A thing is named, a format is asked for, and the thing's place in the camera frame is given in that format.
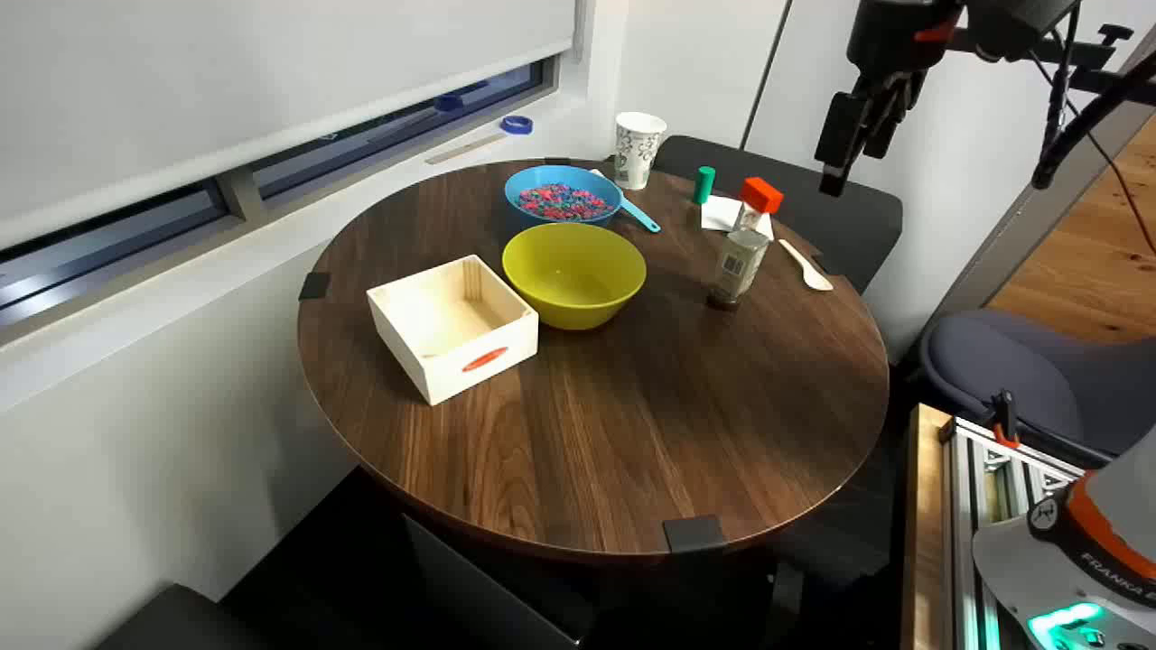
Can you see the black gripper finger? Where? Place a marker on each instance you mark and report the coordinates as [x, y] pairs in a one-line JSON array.
[[835, 152]]

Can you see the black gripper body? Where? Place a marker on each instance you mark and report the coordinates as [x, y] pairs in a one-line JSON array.
[[893, 46]]

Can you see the salt bottle with red cap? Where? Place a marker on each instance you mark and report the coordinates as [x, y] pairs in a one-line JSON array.
[[744, 244]]

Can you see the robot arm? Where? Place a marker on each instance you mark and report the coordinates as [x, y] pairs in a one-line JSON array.
[[1000, 15]]

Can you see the green small bottle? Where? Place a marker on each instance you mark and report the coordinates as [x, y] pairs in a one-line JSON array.
[[705, 185]]

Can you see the black chair behind table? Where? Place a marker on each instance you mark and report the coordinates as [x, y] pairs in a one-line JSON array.
[[851, 232]]

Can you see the white plastic spoon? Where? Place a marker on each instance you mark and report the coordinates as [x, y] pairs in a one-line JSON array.
[[806, 271]]

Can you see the white paper cup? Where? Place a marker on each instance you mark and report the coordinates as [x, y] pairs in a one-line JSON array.
[[635, 140]]

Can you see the blue plastic spoon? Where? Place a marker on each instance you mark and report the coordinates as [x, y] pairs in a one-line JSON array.
[[640, 220]]

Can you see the blue bowl with candies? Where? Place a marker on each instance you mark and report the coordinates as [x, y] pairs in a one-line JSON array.
[[561, 192]]

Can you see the yellow bowl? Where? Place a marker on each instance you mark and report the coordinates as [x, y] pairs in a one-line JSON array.
[[574, 275]]

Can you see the blue tape roll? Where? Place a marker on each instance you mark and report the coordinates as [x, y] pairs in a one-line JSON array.
[[517, 123]]

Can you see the round wooden table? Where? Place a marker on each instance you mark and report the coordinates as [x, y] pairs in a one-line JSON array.
[[673, 416]]

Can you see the grey office chair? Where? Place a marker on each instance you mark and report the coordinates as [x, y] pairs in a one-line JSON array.
[[1079, 399]]

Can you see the white wooden box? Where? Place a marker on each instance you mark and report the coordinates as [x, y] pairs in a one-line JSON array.
[[452, 328]]

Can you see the white roller blind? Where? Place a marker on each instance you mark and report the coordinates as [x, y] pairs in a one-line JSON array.
[[107, 104]]

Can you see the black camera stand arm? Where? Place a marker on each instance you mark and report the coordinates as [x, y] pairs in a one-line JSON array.
[[1081, 88]]

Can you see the aluminium frame rail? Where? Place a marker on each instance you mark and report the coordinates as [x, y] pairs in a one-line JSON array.
[[958, 478]]

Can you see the robot base with orange ring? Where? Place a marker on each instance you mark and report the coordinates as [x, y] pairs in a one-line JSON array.
[[1079, 574]]

